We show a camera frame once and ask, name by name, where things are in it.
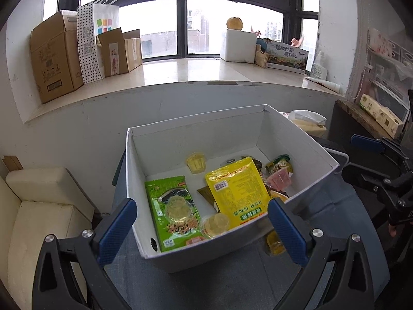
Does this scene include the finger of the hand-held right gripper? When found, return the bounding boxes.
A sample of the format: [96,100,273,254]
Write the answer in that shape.
[351,134,409,168]
[342,164,392,201]

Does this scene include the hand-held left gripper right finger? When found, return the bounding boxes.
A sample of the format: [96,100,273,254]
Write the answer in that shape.
[268,198,384,310]

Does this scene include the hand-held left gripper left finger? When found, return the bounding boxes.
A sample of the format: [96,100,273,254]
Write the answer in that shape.
[31,198,138,310]

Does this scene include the yellow jelly cup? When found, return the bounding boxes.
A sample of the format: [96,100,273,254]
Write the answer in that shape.
[266,231,286,256]
[186,152,207,174]
[164,196,191,220]
[200,213,230,239]

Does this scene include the large green snack packet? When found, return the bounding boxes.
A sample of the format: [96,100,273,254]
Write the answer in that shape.
[145,176,207,252]

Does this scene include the pink jelly cup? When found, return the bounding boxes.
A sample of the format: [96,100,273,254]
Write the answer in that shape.
[185,237,207,249]
[267,168,292,190]

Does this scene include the yellow snack packet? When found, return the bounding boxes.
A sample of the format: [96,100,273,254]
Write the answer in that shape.
[205,157,270,230]

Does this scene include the small green snack packet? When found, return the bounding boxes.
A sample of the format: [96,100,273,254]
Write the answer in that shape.
[265,154,294,176]

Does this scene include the black and white snack packet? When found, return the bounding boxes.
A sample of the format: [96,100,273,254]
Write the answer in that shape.
[226,156,268,177]

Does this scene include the dark brown snack packet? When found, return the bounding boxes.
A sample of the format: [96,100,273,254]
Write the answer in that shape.
[197,185,220,211]

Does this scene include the white cardboard storage box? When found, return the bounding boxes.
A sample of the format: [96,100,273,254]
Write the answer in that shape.
[125,104,341,273]

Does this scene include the dark cabinet with wooden top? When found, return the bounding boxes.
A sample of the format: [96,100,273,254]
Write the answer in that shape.
[329,98,404,156]

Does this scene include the grey bin with white rim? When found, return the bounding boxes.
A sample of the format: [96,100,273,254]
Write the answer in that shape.
[310,135,350,175]

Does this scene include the patterned tissue pack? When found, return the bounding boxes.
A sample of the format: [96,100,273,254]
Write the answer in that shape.
[376,106,404,138]
[359,94,382,117]

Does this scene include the cream package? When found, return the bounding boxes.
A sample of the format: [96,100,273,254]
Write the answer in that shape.
[292,119,327,140]

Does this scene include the clear plastic bag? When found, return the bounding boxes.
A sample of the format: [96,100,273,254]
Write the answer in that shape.
[287,110,328,124]

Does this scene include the white tube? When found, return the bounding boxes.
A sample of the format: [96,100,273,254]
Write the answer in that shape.
[305,77,341,94]

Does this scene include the clear acrylic organizer rack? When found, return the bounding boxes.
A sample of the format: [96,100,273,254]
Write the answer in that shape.
[364,27,413,123]

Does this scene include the cream sofa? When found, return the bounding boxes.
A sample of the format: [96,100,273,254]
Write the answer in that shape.
[0,167,96,310]

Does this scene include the blue cloth mat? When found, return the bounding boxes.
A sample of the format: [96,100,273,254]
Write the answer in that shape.
[111,150,388,310]

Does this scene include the white bottle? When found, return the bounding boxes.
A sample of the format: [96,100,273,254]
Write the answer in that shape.
[310,51,328,81]

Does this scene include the printed landscape tissue box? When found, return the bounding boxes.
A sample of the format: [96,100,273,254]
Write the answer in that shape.
[266,40,309,75]

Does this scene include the flat cardboard piece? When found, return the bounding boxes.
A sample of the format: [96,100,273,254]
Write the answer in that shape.
[2,156,24,172]

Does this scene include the small brown basket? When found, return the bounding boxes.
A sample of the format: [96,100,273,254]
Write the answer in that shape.
[254,43,270,68]

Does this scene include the white foam box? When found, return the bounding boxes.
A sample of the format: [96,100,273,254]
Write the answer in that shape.
[220,29,257,63]

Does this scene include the open brown cardboard box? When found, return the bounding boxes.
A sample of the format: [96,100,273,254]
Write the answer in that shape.
[96,27,143,77]

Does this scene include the marble windowsill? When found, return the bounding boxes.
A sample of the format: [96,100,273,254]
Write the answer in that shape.
[24,59,346,123]

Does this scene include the large brown cardboard box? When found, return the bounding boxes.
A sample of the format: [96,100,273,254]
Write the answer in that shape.
[30,10,85,104]

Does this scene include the polka dot paper bag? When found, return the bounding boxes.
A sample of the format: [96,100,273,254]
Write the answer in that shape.
[77,3,105,84]

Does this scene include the white bag with coloured squares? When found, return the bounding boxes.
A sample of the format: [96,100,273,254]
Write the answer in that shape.
[92,0,121,39]

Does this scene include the bead string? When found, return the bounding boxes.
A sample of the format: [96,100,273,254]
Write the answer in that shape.
[350,65,370,101]

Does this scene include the black window frame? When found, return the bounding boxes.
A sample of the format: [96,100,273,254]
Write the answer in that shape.
[48,0,320,63]

